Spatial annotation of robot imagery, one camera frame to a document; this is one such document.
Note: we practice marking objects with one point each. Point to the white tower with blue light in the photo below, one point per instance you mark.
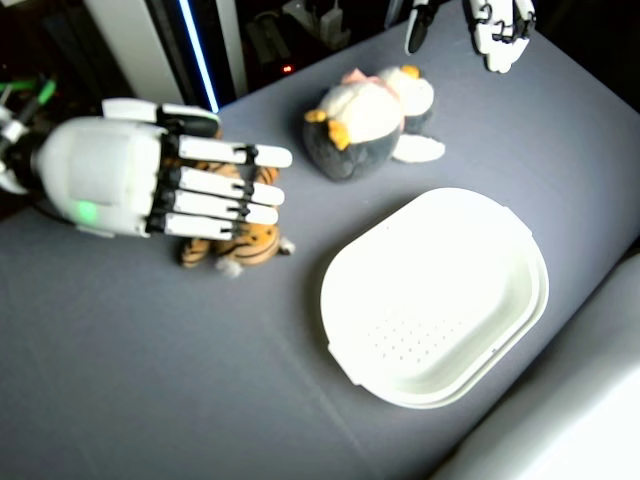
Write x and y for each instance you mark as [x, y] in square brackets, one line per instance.
[140, 45]

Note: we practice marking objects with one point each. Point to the black equipment with red light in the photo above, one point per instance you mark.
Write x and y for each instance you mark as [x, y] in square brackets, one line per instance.
[310, 30]

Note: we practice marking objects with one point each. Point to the grey white penguin plush toy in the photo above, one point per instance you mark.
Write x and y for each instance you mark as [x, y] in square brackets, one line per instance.
[350, 150]

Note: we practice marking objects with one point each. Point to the white rounded shell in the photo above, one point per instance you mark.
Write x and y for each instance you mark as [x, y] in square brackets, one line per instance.
[575, 400]

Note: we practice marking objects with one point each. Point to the grey table cloth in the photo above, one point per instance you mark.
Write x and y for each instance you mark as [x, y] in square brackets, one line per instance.
[150, 375]

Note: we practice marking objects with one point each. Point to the orange striped tiger plush toy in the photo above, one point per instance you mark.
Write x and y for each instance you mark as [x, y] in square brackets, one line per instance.
[250, 247]

